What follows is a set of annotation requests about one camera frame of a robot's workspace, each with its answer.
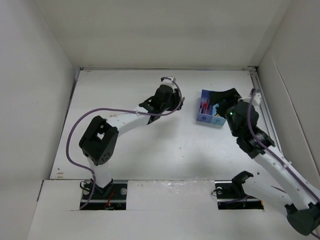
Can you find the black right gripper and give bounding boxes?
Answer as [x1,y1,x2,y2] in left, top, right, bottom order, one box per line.
[209,87,243,137]

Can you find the red gel pen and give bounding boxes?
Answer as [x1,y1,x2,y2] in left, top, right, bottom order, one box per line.
[202,98,209,114]

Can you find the pink ink clear pen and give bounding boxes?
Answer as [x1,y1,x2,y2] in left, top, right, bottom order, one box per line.
[199,97,206,114]

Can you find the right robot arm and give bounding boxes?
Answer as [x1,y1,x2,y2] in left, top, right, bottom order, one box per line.
[209,88,320,236]

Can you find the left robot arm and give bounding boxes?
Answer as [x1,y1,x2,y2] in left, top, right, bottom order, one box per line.
[79,77,183,199]

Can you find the light blue container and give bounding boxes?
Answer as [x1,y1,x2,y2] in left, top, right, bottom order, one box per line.
[210,103,226,127]

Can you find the dark blue container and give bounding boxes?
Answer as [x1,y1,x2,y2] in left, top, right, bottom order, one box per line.
[196,89,213,123]

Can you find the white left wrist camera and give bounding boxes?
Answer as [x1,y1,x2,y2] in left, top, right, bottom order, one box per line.
[160,76,176,89]

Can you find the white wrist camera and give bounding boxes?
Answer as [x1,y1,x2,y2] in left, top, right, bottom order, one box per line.
[240,88,262,106]
[160,76,176,89]

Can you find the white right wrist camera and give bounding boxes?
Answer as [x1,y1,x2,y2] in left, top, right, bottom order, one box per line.
[240,88,262,106]

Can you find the aluminium side rail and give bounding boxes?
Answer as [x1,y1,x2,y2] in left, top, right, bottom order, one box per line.
[248,66,292,179]

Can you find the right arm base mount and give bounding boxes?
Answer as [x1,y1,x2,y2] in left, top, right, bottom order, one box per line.
[211,171,264,210]

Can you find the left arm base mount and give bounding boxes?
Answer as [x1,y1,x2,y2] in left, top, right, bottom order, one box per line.
[79,179,128,211]

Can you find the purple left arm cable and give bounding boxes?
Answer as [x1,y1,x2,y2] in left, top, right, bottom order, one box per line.
[66,77,181,210]

